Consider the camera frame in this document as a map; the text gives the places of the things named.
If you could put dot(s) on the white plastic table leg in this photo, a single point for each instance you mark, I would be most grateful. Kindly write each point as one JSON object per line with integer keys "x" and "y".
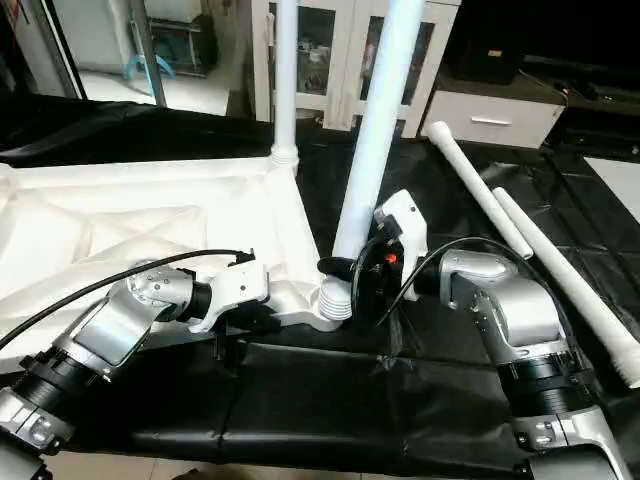
{"x": 375, "y": 130}
{"x": 480, "y": 190}
{"x": 285, "y": 80}
{"x": 570, "y": 280}

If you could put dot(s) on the white plastic table top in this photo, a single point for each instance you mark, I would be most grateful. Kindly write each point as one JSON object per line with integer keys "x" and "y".
{"x": 120, "y": 220}

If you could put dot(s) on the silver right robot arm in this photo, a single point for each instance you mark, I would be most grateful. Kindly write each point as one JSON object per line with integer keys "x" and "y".
{"x": 520, "y": 320}

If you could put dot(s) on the black work mat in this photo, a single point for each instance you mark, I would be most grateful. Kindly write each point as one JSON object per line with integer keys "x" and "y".
{"x": 300, "y": 400}

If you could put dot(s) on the white drawer unit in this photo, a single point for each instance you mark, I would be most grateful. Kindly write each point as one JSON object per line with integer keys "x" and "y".
{"x": 490, "y": 118}

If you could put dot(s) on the white glass door cabinet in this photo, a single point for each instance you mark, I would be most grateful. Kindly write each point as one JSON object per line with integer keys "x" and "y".
{"x": 330, "y": 50}

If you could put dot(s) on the black low shelf unit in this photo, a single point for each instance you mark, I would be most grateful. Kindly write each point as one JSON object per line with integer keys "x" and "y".
{"x": 560, "y": 40}

